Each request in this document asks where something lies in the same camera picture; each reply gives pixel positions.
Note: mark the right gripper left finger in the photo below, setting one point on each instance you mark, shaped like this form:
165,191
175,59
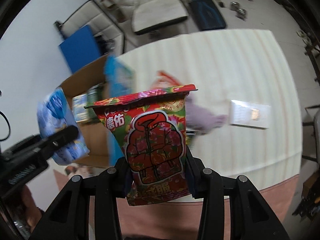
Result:
67,217

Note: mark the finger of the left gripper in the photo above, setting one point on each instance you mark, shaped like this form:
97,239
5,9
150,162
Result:
58,140

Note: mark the light blue tissue pack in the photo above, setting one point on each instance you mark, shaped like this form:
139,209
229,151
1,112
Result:
53,115

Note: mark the red floral snack packet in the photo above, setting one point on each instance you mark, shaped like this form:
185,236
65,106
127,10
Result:
150,129

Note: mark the white box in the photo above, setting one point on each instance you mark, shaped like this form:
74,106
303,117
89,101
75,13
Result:
249,114

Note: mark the purple fuzzy cloth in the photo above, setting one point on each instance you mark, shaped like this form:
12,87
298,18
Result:
201,119

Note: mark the yellow blue wipes pack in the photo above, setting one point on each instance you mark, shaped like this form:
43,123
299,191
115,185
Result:
81,114

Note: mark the dark green snack bag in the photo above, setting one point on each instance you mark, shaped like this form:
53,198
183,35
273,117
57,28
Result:
95,93

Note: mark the blue folded mat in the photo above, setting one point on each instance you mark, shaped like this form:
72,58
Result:
80,49

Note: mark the orange snack bag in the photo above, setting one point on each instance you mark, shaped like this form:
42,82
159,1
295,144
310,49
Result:
164,80

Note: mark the striped cream tablecloth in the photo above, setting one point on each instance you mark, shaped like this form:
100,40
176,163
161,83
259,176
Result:
235,64

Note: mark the white padded chair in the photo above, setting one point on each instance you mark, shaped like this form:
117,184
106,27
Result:
151,15

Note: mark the blue black weight bench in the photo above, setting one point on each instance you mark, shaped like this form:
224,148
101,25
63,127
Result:
206,15

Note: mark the chrome dumbbell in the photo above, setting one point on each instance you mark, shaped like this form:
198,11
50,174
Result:
240,12

